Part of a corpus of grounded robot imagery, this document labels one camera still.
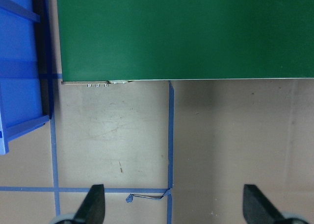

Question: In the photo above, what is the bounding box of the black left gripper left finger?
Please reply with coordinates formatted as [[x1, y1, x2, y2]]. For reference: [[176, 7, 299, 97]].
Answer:
[[73, 184, 105, 224]]

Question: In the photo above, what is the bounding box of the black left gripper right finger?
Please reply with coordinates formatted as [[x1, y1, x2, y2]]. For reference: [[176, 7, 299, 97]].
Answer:
[[243, 184, 285, 224]]

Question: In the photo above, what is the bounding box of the blue left storage bin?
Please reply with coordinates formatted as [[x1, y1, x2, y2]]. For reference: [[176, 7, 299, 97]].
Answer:
[[0, 0, 49, 155]]

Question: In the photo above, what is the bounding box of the green conveyor belt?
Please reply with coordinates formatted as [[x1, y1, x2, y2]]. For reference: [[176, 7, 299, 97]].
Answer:
[[57, 0, 314, 82]]

